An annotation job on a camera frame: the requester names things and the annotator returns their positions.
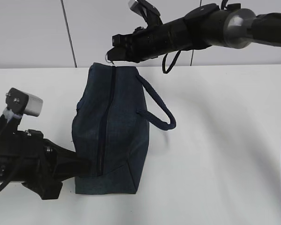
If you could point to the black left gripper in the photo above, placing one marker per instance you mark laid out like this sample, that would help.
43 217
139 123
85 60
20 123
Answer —
38 163

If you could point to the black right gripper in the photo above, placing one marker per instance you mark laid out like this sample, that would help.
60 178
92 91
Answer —
131 47

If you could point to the dark blue lunch bag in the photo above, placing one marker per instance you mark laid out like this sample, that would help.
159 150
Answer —
111 128

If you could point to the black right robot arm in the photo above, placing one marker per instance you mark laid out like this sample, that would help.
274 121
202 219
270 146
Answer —
226 25

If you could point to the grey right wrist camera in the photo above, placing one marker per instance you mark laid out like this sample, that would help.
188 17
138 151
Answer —
147 11

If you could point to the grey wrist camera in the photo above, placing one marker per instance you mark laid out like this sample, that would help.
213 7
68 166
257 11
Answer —
20 102
147 11

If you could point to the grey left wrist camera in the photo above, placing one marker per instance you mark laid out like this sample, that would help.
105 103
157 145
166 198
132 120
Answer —
20 102

